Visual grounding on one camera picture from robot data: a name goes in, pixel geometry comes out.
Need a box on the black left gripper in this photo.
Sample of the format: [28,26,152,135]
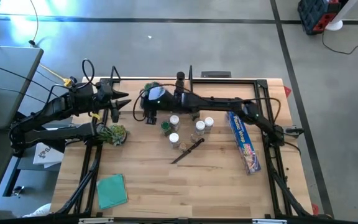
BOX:
[96,83,132,110]

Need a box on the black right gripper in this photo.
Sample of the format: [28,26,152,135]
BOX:
[144,108,160,126]

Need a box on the succulent plant in black pot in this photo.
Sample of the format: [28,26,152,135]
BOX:
[97,123,130,147]

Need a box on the black metal plate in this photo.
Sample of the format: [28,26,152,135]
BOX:
[201,71,231,78]

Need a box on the green folded cloth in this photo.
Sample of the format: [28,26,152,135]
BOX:
[96,173,129,210]

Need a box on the white box with logo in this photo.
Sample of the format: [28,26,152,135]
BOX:
[32,144,65,169]

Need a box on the blue plastic wrap box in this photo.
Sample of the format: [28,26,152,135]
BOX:
[225,107,262,175]

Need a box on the large grey desk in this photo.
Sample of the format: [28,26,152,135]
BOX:
[0,45,45,130]

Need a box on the silver metal plate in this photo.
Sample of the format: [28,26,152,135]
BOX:
[252,219,288,224]
[78,217,114,224]

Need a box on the metal caster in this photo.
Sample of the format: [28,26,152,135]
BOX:
[11,185,25,197]

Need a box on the white cloth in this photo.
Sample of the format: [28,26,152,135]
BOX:
[22,203,52,218]

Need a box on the dark blue red tool case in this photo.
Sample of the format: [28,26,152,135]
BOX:
[296,0,343,35]

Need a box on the white floor stand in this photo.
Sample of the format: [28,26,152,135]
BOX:
[324,0,358,32]

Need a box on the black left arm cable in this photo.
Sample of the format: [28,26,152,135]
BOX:
[50,58,96,94]

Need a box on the black-handled kitchen knife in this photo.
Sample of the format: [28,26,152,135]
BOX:
[170,138,205,165]

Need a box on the yellow cable with plug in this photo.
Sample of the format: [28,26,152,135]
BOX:
[39,63,78,88]

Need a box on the black floor cable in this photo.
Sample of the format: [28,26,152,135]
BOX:
[321,29,358,55]

